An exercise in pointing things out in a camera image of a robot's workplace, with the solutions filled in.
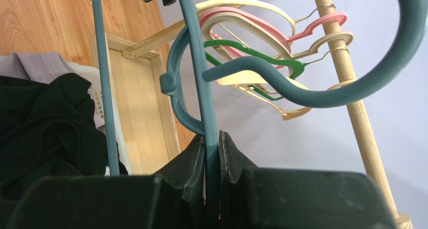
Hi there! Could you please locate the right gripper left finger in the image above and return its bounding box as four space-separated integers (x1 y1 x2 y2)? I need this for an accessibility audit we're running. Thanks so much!
7 136 204 228

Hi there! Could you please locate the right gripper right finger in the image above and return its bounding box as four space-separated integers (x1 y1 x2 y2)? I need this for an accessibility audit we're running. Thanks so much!
219 131 396 228

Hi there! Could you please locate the cream hanger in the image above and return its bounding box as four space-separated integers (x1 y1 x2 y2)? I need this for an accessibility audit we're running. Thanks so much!
194 0 336 35

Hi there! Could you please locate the green hanger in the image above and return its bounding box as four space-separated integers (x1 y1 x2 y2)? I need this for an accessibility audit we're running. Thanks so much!
202 40 322 107

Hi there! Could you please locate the mauve pink tank top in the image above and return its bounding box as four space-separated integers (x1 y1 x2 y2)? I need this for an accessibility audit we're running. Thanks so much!
0 51 106 131

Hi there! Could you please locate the light pink hanger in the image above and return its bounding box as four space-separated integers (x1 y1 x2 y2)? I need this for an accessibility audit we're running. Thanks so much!
201 12 355 64

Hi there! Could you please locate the beige wooden hanger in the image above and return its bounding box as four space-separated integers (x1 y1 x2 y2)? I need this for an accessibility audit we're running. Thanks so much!
216 71 311 121

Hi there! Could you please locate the wooden clothes rack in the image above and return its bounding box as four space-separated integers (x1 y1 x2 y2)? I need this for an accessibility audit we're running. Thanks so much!
89 0 414 229

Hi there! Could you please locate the white plastic basket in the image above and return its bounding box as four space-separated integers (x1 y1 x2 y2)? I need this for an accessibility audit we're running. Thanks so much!
67 62 133 175

